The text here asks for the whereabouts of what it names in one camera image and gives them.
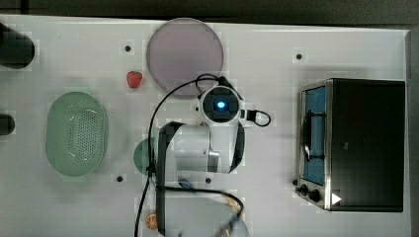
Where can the green cup with handle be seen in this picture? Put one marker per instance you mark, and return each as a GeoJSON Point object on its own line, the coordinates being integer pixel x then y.
{"type": "Point", "coordinates": [144, 156]}

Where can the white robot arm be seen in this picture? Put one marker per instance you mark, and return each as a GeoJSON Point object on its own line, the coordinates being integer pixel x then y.
{"type": "Point", "coordinates": [186, 155]}

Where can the red toy strawberry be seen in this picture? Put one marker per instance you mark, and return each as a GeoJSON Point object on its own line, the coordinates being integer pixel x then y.
{"type": "Point", "coordinates": [133, 79]}

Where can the green perforated colander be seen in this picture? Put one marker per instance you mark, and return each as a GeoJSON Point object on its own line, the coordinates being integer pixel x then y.
{"type": "Point", "coordinates": [76, 134]}

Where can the grey round plate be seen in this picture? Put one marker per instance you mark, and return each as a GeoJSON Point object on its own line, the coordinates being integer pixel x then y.
{"type": "Point", "coordinates": [181, 50]}

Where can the black toaster oven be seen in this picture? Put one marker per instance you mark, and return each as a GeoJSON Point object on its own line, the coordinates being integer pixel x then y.
{"type": "Point", "coordinates": [351, 145]}

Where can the black round cup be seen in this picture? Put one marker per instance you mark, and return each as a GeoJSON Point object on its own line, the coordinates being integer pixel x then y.
{"type": "Point", "coordinates": [7, 124]}

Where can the black pot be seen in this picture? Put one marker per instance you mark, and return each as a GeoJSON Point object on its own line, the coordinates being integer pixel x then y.
{"type": "Point", "coordinates": [17, 50]}

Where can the orange slice toy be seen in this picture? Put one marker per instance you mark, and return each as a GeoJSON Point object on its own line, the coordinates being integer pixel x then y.
{"type": "Point", "coordinates": [151, 220]}

